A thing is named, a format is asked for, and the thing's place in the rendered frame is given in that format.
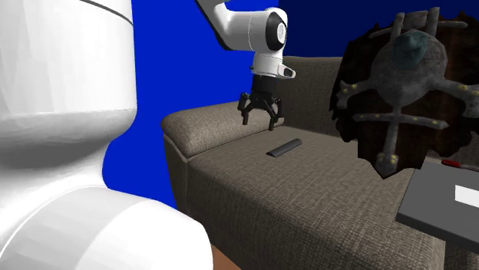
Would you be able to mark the grey-brown fabric sofa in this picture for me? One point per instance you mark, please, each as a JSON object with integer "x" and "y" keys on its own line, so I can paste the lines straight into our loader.
{"x": 299, "y": 209}

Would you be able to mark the dark grey remote control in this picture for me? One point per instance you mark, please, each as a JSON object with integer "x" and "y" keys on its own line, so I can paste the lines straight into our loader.
{"x": 284, "y": 147}

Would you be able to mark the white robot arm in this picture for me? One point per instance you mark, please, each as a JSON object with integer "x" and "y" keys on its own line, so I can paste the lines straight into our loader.
{"x": 63, "y": 112}

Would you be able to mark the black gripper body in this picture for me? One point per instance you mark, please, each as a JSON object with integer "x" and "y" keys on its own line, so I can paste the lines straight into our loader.
{"x": 264, "y": 91}

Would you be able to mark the grey flat book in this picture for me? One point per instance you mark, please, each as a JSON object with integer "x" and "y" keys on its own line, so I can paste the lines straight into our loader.
{"x": 430, "y": 202}

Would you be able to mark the dark plaque with grey figure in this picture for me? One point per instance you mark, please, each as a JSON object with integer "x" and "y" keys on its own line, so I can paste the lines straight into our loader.
{"x": 408, "y": 74}

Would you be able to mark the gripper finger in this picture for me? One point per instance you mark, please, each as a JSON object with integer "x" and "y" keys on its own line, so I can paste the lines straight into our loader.
{"x": 245, "y": 110}
{"x": 276, "y": 112}

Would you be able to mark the red pen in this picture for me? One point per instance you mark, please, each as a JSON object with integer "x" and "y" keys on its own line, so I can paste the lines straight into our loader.
{"x": 452, "y": 163}

